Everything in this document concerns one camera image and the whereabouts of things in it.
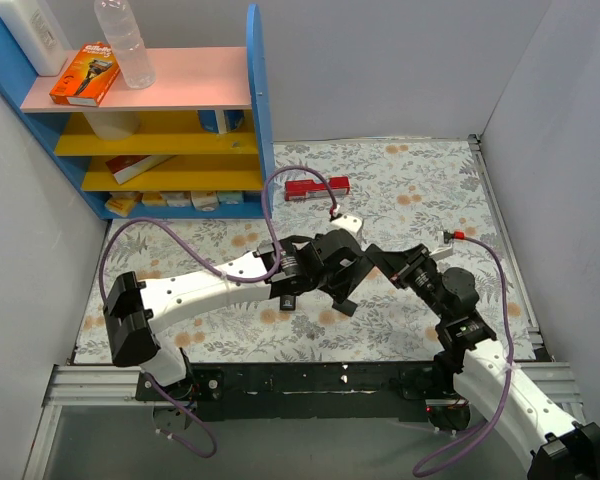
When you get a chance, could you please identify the black battery cover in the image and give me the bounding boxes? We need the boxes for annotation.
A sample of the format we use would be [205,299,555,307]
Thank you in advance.
[332,299,357,317]

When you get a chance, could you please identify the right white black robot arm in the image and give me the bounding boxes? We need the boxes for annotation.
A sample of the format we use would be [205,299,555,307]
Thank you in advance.
[366,245,600,479]

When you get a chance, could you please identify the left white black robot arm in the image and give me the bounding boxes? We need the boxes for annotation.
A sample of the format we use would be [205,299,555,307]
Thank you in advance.
[104,229,373,400]

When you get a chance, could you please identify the black slim remote control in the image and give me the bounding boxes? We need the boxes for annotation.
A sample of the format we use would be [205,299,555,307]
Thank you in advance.
[279,295,297,312]

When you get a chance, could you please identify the floral patterned table mat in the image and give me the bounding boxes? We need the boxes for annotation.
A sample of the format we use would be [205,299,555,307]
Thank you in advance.
[73,140,544,365]

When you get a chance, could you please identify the red rectangular box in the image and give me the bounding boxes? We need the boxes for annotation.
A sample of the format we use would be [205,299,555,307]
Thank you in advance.
[284,176,351,201]

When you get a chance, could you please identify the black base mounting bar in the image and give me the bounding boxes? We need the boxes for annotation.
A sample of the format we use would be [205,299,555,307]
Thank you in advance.
[165,362,471,431]

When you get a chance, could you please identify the blue white small box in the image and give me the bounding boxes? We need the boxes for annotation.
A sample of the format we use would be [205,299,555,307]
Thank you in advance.
[216,191,244,205]

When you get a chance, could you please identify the white red small box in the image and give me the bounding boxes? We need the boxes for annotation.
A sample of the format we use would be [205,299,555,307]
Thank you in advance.
[190,191,219,212]

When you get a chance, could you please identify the blue multicolour shelf unit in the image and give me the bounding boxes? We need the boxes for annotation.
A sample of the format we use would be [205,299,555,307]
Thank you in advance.
[0,4,275,220]

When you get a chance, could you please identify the yellow white small box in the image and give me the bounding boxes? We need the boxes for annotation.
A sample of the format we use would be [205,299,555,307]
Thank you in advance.
[141,192,168,207]

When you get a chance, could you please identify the orange yellow small box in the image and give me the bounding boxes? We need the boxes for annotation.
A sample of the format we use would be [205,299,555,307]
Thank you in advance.
[104,192,142,218]

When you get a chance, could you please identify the red white flat box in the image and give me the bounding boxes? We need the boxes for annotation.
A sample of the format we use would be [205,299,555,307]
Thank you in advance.
[105,155,173,185]

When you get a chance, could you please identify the white cylinder container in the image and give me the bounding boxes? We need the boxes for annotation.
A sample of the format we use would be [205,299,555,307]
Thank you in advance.
[83,111,141,141]

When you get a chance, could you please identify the orange razor box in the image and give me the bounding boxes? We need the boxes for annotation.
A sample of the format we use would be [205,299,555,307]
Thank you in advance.
[49,42,120,107]

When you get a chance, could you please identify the clear plastic water bottle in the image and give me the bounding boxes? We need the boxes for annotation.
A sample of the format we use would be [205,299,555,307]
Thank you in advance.
[94,0,156,89]

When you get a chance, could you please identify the white plastic bottle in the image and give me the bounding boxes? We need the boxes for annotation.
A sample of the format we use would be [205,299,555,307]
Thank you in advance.
[0,0,68,77]

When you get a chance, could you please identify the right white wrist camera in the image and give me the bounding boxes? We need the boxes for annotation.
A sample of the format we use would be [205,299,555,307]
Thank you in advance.
[430,231,464,261]

